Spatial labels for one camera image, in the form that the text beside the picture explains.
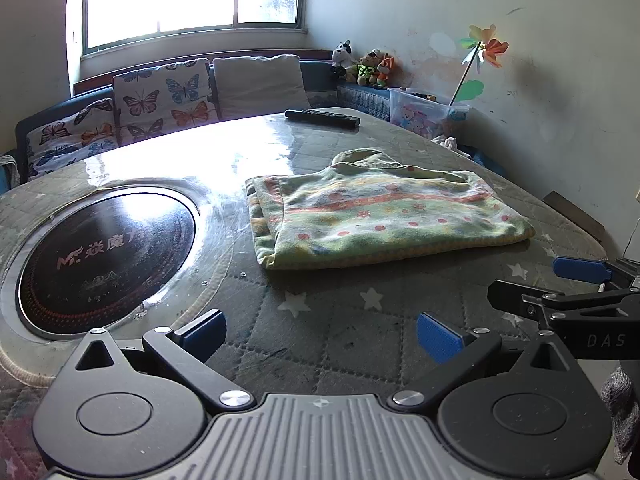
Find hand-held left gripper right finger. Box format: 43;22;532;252
389;312;574;413

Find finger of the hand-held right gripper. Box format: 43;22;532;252
487;279;568;332
553;256;640;292

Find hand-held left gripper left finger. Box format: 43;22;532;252
70;308;257;412

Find green patterned child's jacket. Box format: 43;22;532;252
244;148;537;271

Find person's right hand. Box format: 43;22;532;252
600;364;640;466

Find brown board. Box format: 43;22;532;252
542;191;607;242

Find round black induction cooktop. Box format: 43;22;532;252
0;177;236;356

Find clear plastic storage box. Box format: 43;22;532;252
387;87;471;142

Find upright butterfly print cushion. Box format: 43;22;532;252
112;58;221;143

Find low butterfly print cushion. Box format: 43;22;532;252
25;97;121;181

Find colourful pinwheel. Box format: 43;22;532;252
447;24;510;107

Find black remote control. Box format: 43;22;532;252
285;108;361;131

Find dark blue sofa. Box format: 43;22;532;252
0;57;401;187

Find blue and grey cloth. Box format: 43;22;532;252
0;155;21;192

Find plain beige cushion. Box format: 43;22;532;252
212;55;311;122

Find orange plush fox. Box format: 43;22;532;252
372;55;399;90

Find brown plush bear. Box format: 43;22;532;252
356;50;383;86

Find black and white plush cow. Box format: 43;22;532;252
331;40;354;79

